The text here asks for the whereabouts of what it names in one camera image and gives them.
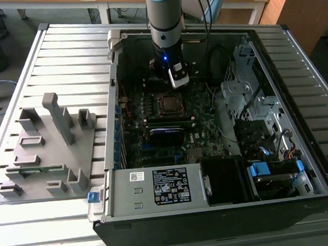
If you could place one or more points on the black PC case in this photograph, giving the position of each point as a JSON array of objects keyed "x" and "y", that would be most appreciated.
[{"x": 188, "y": 231}]

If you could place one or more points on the wooden cabinet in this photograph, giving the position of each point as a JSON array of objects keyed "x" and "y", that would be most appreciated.
[{"x": 308, "y": 6}]

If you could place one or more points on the brown chipset heatsink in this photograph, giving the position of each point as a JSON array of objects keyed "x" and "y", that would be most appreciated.
[{"x": 195, "y": 154}]

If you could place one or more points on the silver power supply unit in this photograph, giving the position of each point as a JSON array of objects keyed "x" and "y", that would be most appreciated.
[{"x": 124, "y": 193}]

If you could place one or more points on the silver CPU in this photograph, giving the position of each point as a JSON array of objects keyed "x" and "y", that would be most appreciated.
[{"x": 171, "y": 103}]

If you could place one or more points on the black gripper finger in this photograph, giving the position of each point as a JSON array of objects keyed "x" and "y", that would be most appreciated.
[
  {"x": 153, "y": 65},
  {"x": 195, "y": 68}
]

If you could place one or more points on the grey parts rack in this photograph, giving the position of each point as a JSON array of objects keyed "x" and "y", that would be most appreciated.
[{"x": 78, "y": 151}]

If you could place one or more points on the black drive bay bracket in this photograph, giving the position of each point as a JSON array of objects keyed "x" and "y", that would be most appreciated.
[{"x": 252, "y": 133}]

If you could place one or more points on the hard disk in blue carrier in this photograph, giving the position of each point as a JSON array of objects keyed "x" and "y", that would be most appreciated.
[{"x": 258, "y": 169}]

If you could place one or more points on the black graphics card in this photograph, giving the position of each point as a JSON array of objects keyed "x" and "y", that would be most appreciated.
[{"x": 167, "y": 136}]

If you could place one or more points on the green motherboard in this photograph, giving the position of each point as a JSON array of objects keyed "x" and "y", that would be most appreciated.
[{"x": 206, "y": 125}]

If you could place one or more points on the green RAM stick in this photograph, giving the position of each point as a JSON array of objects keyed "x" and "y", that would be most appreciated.
[{"x": 51, "y": 167}]

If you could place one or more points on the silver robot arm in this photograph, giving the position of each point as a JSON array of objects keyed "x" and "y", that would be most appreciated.
[{"x": 163, "y": 13}]

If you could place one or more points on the silver metal drive cage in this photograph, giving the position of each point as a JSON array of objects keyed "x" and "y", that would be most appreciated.
[{"x": 230, "y": 91}]

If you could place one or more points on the silver camera box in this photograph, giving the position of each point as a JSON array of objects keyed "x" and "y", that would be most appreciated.
[{"x": 179, "y": 81}]

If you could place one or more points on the blue case latch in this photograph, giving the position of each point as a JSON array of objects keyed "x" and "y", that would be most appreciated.
[{"x": 92, "y": 197}]

